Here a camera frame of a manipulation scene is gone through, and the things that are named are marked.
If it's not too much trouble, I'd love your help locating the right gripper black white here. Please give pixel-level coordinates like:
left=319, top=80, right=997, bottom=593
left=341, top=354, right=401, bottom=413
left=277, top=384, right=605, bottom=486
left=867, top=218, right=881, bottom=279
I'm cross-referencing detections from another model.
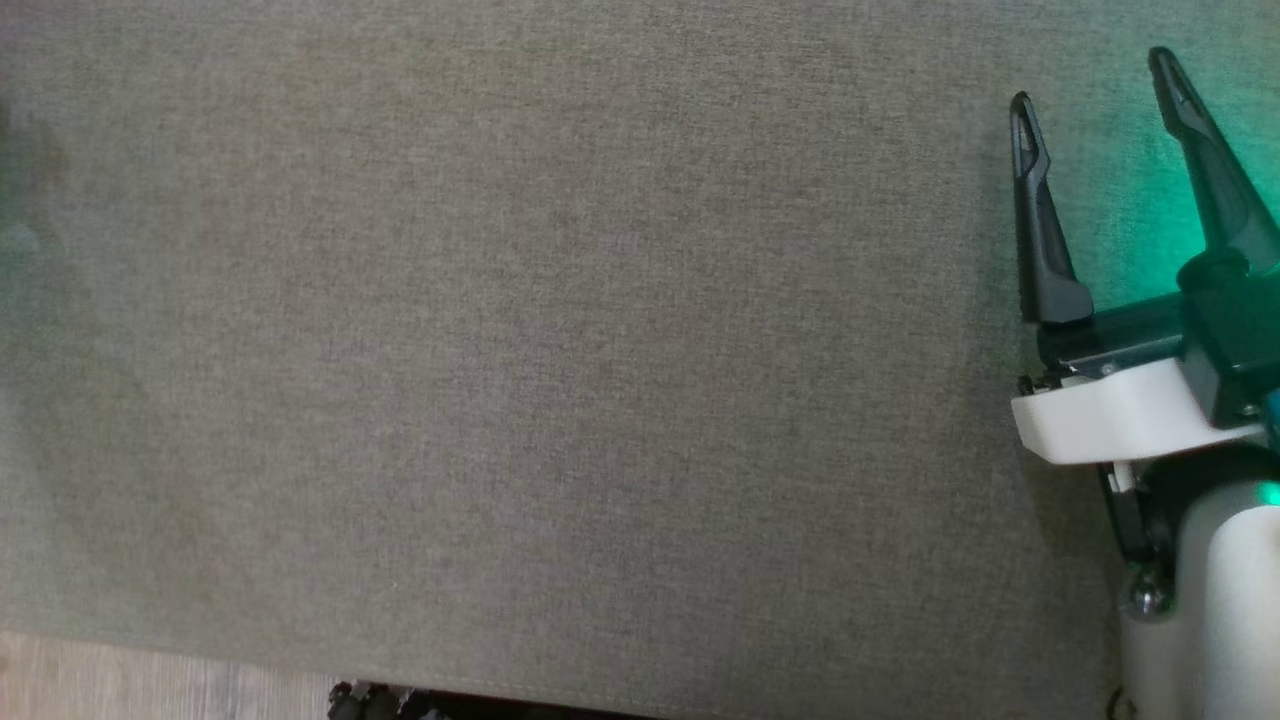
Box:
left=1008, top=46, right=1280, bottom=467

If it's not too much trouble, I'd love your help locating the grey sofa seat cushion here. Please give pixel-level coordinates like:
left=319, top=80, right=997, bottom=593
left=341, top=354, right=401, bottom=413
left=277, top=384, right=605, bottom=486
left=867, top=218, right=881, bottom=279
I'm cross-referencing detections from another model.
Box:
left=0, top=0, right=1280, bottom=720

